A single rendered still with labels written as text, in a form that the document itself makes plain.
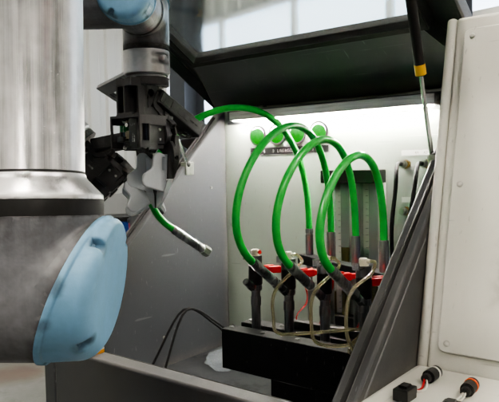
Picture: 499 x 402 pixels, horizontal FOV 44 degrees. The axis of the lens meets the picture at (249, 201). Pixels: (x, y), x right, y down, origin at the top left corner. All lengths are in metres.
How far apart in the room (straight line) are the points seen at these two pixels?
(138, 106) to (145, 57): 0.08
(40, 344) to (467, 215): 0.73
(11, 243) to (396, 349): 0.65
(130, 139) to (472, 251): 0.56
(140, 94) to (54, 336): 0.58
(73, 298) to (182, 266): 1.06
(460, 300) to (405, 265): 0.10
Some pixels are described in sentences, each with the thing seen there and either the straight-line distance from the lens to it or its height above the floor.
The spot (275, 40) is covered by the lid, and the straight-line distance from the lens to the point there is 1.37.
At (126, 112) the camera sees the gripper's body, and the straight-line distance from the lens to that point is 0.99.
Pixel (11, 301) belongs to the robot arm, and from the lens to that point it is 0.48.
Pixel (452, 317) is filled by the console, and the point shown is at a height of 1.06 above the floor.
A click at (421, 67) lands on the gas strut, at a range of 1.11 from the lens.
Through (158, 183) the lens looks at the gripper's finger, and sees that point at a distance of 1.01.
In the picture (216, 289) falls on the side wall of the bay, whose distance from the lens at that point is 1.62.
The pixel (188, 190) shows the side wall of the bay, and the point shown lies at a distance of 1.52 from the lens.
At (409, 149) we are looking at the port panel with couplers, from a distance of 1.34.
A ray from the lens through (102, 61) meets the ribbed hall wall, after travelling 8.49.
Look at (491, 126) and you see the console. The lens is 1.06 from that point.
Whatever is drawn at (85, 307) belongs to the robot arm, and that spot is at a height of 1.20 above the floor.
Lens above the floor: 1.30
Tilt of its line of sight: 3 degrees down
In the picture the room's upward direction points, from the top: 1 degrees counter-clockwise
